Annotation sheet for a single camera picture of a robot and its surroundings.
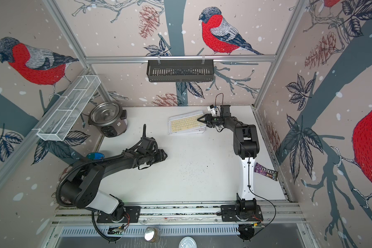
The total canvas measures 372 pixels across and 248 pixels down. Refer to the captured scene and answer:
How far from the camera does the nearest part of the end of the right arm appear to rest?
34.2 inches

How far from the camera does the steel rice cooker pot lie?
937mm

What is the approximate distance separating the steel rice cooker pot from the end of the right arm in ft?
1.68
